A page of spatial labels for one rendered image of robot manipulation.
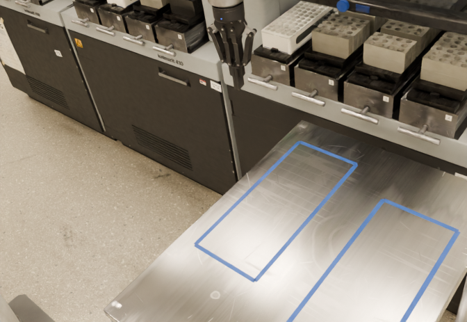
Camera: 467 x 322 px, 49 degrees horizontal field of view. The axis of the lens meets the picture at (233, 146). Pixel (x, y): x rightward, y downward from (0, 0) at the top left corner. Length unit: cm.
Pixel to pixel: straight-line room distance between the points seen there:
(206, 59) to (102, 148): 112
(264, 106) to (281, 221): 66
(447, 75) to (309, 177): 44
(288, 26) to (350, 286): 83
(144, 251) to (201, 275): 117
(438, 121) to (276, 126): 52
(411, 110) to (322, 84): 25
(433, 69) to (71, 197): 168
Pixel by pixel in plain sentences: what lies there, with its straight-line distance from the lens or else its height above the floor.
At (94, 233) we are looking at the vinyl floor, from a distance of 222.
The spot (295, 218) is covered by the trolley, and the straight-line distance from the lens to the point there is 97.
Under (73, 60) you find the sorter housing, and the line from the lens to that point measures 236.
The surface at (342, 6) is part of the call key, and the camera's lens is 130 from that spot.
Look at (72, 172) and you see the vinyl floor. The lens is 256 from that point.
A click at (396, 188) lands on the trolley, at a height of 82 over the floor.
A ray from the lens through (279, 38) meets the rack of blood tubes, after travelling 144.
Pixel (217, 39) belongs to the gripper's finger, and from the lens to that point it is 129.
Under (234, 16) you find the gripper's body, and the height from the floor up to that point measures 102.
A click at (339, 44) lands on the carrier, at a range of 139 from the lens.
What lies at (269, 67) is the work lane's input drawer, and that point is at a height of 78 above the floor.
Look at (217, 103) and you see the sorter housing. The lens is 172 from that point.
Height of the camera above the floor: 155
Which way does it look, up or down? 40 degrees down
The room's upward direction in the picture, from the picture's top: 10 degrees counter-clockwise
